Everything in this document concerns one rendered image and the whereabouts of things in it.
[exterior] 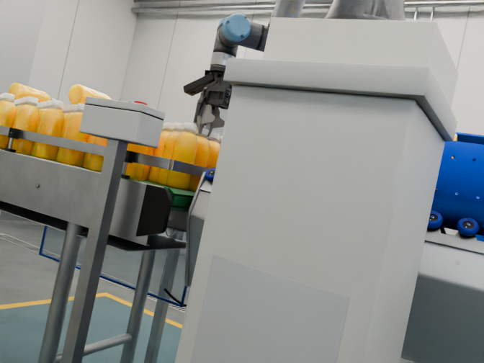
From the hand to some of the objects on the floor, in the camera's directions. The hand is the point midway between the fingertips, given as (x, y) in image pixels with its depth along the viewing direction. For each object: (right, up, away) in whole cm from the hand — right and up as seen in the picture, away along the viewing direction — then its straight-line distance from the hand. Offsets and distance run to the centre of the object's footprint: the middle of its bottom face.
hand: (202, 131), depth 148 cm
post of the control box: (-42, -102, -21) cm, 113 cm away
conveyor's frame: (-86, -94, +35) cm, 132 cm away
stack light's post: (-29, -106, +45) cm, 119 cm away
